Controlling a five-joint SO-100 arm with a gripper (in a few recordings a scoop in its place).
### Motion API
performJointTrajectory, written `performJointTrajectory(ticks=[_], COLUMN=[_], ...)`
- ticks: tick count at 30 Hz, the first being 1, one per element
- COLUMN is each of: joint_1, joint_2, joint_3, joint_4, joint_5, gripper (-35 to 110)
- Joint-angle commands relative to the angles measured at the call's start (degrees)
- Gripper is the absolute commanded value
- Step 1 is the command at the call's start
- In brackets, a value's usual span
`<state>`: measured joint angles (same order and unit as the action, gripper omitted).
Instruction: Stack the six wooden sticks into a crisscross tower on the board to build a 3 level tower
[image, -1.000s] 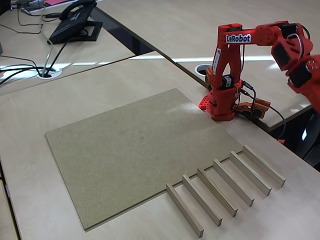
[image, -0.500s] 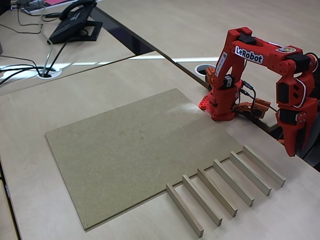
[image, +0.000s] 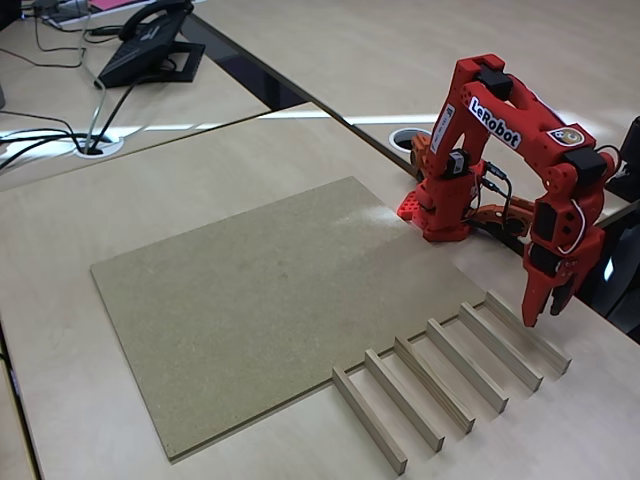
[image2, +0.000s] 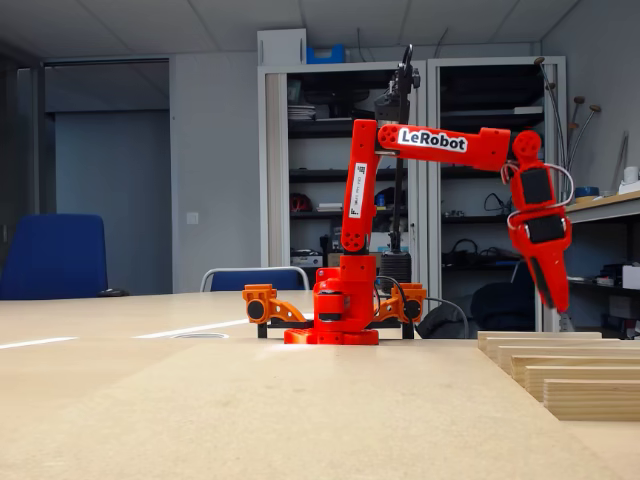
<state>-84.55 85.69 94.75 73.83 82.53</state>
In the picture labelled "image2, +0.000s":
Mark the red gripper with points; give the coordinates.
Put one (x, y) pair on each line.
(547, 245)

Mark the grey electronic box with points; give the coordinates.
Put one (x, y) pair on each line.
(306, 260)

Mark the white roll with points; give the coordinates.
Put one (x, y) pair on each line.
(631, 175)

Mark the small white carton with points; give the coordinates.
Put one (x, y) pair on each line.
(631, 277)

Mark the red object on shelf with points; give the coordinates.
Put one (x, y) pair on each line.
(300, 202)

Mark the white box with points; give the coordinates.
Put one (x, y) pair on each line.
(281, 47)

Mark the grey desk with wooden top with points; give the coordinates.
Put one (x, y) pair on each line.
(620, 201)

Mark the black gooseneck stand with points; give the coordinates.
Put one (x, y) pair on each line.
(397, 270)

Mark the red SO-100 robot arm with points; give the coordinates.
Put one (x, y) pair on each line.
(480, 150)

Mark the stack of papers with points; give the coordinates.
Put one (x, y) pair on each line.
(301, 112)

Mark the dark grey office chair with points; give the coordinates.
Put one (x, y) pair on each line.
(500, 310)

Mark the blue plastic box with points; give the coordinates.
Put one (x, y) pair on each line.
(325, 55)

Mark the white light switch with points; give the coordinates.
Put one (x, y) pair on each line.
(192, 218)

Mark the small blue container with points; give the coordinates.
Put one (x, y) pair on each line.
(381, 201)

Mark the blue chair with grey frame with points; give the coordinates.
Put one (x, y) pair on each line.
(250, 281)

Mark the metal coat stand wooden knobs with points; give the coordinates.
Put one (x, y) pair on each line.
(595, 108)

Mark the black office chair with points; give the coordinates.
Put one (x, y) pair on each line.
(440, 325)

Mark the black computer mouse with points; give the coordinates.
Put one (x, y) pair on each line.
(114, 292)

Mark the blue office chair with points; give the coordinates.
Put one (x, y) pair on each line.
(55, 255)

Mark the brown fibreboard base plate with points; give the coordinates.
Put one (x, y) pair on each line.
(300, 440)

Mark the grey metal shelf cabinet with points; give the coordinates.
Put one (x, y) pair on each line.
(433, 225)
(300, 67)

